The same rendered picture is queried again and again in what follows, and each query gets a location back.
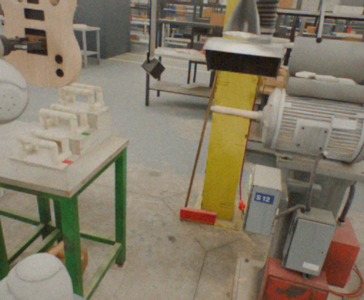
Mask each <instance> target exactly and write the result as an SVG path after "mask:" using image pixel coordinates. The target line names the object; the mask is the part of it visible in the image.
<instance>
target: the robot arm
mask: <svg viewBox="0 0 364 300"><path fill-rule="evenodd" d="M44 47H46V39H40V40H36V41H29V37H23V38H19V37H18V36H16V38H15V39H14V38H6V37H5V36H3V35H1V34H0V58H1V57H3V56H8V55H9V54H10V53H11V51H16V50H22V51H26V50H34V49H38V50H41V49H42V48H44ZM28 104H29V90H28V85H27V83H26V80H25V79H24V77H23V76H22V75H21V73H20V72H19V71H17V70H16V69H15V68H14V67H13V66H12V65H11V64H10V63H8V62H6V61H3V60H1V59H0V125H3V124H8V123H11V122H13V121H16V120H17V119H18V118H19V117H21V116H22V114H23V113H24V112H25V111H26V109H27V107H28ZM73 295H74V292H73V287H72V281H71V278H70V276H69V273H68V272H67V270H66V268H65V266H64V265H63V263H62V262H61V261H60V260H59V259H58V258H56V257H55V256H54V255H52V254H47V253H39V254H33V255H31V256H28V257H26V258H25V259H23V260H21V261H20V262H19V263H18V264H17V265H16V266H15V267H14V268H12V269H11V271H10V272H9V275H8V276H7V277H6V278H5V279H3V280H2V281H0V300H73Z"/></svg>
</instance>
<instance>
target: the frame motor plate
mask: <svg viewBox="0 0 364 300"><path fill-rule="evenodd" d="M313 164H314V162H310V161H303V160H299V159H293V158H289V157H281V156H277V166H279V167H282V168H286V169H293V170H300V171H306V172H310V173H311V171H312V169H313ZM342 164H343V167H339V166H333V165H329V164H318V168H317V171H316V174H320V175H325V176H331V177H335V178H339V179H349V180H353V181H359V182H363V183H364V161H363V160H362V161H361V162H359V163H357V164H352V163H349V162H347V161H342Z"/></svg>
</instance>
